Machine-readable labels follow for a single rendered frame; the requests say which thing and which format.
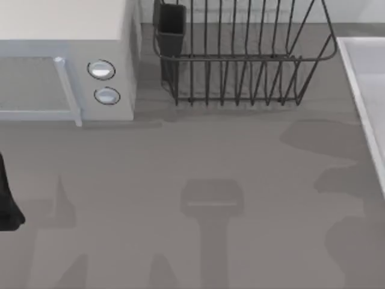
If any small round microwave knob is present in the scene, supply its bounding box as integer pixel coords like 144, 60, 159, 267
93, 86, 122, 106

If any large round microwave knob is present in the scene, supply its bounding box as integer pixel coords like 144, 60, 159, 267
87, 58, 117, 81

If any dark grey cutlery holder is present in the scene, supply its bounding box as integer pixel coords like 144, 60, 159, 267
153, 0, 187, 83

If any microwave oven glass door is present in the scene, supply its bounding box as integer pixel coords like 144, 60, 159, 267
0, 40, 83, 127

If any pale microwave oven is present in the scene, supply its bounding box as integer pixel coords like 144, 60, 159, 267
0, 0, 142, 127

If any dark wire dish rack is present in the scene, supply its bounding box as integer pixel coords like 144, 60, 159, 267
152, 0, 337, 107

